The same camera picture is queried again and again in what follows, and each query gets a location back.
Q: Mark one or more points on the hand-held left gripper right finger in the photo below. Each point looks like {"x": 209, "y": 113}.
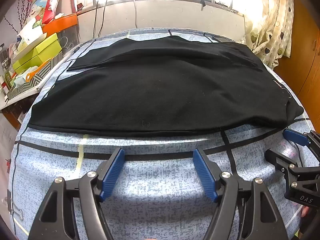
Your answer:
{"x": 205, "y": 175}

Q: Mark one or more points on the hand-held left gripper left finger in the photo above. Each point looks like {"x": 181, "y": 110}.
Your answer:
{"x": 112, "y": 177}

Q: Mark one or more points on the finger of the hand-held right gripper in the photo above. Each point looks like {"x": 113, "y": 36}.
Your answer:
{"x": 277, "y": 158}
{"x": 296, "y": 137}

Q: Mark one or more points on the metal binder clip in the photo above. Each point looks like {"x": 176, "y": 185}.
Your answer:
{"x": 13, "y": 207}

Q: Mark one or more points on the green cardboard box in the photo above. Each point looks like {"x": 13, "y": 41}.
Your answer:
{"x": 37, "y": 55}

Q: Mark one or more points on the white shelf board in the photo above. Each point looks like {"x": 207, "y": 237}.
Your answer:
{"x": 20, "y": 100}

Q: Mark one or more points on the heart print curtain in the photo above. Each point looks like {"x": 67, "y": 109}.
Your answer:
{"x": 270, "y": 30}

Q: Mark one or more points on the orange plastic tray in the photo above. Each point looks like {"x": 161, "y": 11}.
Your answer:
{"x": 62, "y": 22}

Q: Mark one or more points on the blue checked bed sheet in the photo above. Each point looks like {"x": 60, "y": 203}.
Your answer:
{"x": 162, "y": 180}

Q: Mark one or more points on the person's right hand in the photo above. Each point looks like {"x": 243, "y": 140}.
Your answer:
{"x": 306, "y": 211}

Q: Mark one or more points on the white paper box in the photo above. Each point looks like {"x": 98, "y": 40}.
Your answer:
{"x": 31, "y": 36}

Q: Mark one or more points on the black clip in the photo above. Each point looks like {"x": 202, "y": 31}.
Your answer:
{"x": 202, "y": 1}

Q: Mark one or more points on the black white striped box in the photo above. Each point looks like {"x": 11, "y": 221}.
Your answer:
{"x": 37, "y": 80}

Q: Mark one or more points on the black pants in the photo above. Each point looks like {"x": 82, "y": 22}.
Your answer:
{"x": 162, "y": 92}

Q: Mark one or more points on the wet wipes pack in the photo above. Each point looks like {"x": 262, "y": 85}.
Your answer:
{"x": 23, "y": 76}

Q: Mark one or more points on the cartoon printed box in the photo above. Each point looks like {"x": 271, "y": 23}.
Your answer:
{"x": 40, "y": 2}

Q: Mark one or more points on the person's right forearm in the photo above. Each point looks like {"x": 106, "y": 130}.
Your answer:
{"x": 311, "y": 230}

